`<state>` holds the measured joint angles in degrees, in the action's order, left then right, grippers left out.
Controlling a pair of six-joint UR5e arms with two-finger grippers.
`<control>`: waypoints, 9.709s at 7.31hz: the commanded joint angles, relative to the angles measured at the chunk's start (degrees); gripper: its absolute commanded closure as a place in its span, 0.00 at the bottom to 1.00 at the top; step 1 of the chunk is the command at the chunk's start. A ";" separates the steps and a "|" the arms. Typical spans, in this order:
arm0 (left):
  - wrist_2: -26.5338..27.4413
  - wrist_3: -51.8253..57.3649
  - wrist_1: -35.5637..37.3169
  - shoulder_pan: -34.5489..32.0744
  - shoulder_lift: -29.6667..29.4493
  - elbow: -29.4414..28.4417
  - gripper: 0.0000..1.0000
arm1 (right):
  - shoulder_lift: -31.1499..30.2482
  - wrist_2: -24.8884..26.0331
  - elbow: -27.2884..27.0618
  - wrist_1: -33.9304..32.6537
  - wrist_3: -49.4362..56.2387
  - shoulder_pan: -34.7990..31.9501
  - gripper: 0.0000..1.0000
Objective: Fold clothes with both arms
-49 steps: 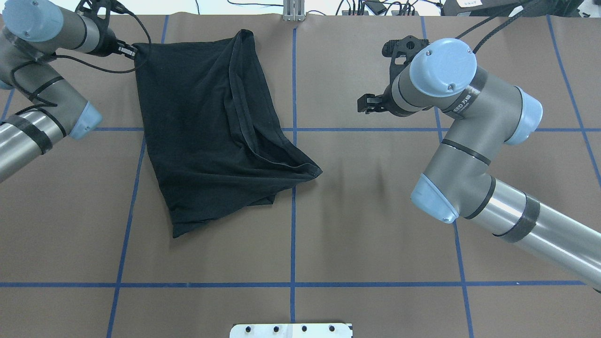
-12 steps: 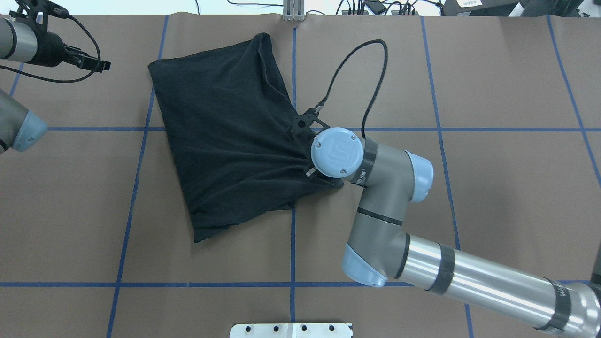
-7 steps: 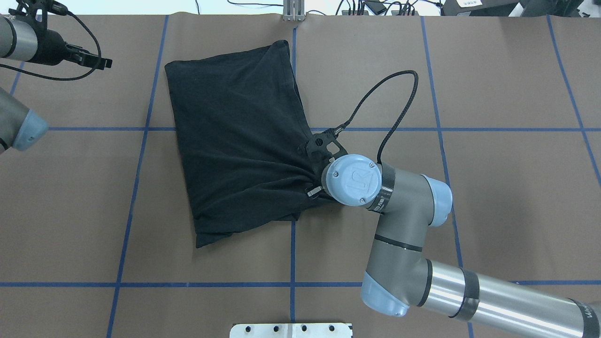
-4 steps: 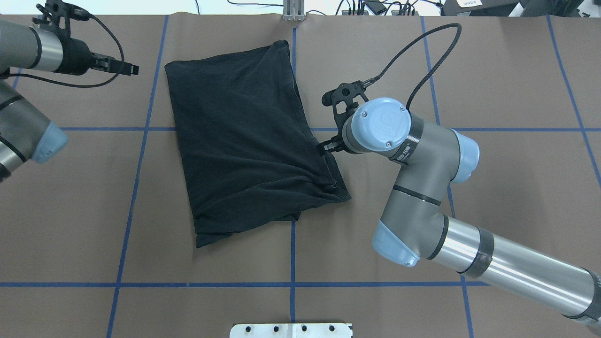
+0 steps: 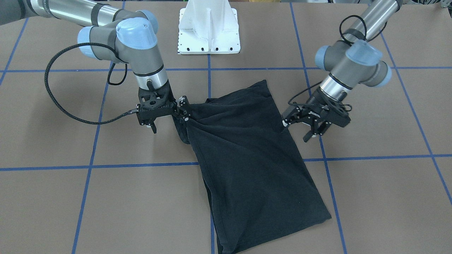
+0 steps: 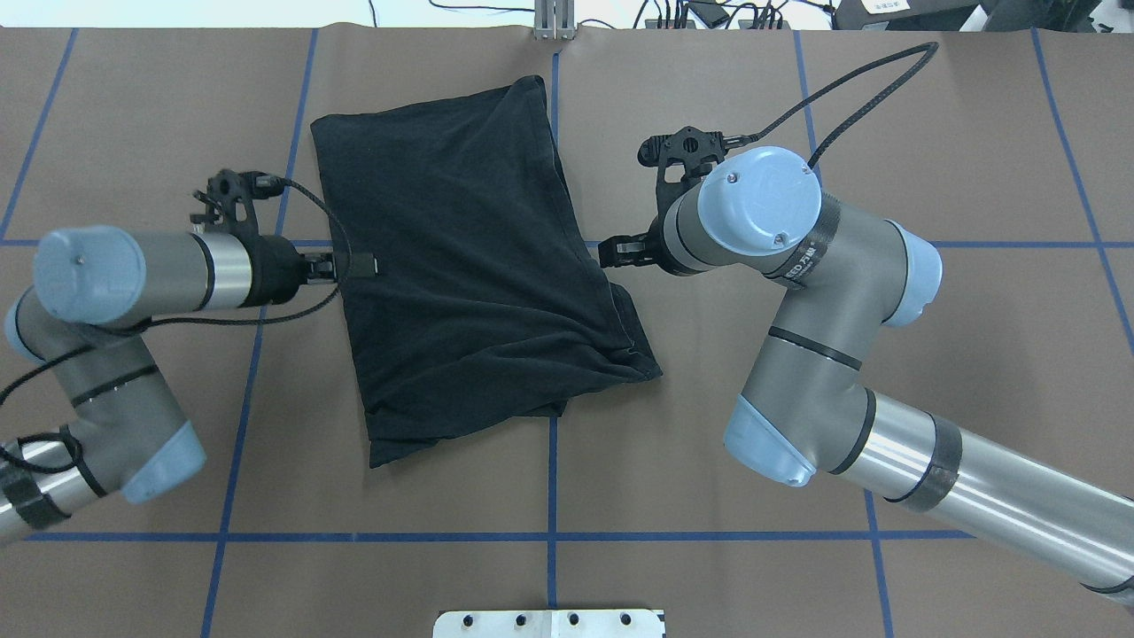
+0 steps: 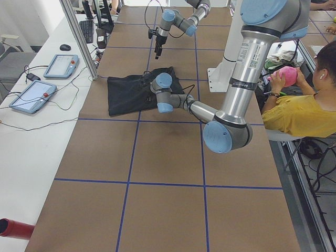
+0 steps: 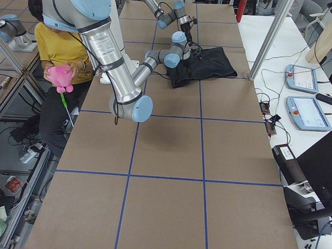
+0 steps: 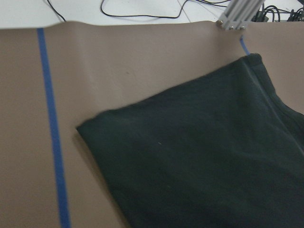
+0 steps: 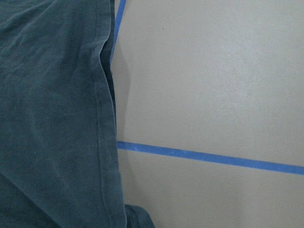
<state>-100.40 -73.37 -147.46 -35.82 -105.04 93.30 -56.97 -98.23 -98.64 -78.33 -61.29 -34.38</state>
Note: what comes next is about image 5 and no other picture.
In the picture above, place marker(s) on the black graphic t-shirt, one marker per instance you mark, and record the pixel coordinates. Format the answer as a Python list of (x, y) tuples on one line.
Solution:
[(257, 183)]

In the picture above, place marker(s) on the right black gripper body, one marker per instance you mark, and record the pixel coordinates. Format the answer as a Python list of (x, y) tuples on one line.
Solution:
[(171, 97)]

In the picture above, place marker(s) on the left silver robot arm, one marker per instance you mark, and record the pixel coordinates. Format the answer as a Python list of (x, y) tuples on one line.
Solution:
[(351, 61)]

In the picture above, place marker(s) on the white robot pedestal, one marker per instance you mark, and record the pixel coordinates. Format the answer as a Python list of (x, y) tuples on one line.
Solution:
[(208, 27)]

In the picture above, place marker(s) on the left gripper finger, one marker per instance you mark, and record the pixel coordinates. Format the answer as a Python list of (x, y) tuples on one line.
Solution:
[(317, 127), (295, 114)]

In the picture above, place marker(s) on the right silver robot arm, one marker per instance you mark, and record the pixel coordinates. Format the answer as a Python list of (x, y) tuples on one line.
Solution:
[(117, 35)]

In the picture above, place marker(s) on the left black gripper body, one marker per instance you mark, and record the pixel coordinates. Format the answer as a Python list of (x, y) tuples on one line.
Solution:
[(317, 101)]

